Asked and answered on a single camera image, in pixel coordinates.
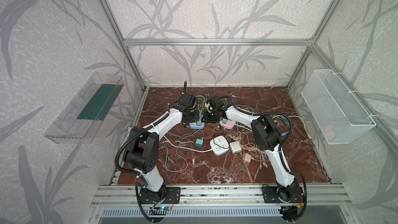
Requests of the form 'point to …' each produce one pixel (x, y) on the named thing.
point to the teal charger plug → (199, 143)
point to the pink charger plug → (247, 157)
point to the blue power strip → (197, 127)
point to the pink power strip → (229, 124)
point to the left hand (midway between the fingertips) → (198, 113)
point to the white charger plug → (235, 146)
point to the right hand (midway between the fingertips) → (204, 116)
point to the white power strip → (219, 145)
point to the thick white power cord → (186, 147)
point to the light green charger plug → (199, 123)
